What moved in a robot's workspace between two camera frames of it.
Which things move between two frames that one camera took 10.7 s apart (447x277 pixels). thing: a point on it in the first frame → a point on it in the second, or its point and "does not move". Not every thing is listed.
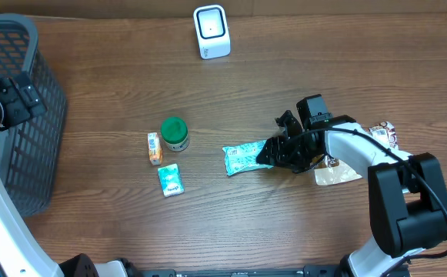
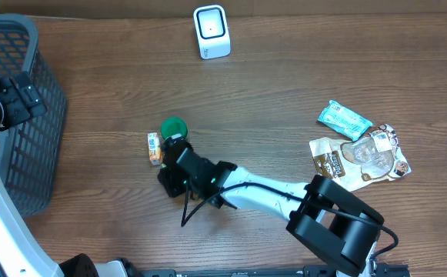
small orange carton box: (155, 152) does not move
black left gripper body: (16, 107) does not move
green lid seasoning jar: (175, 132) does not move
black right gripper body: (304, 154) → (179, 184)
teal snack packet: (243, 157) → (347, 122)
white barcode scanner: (212, 31) does not move
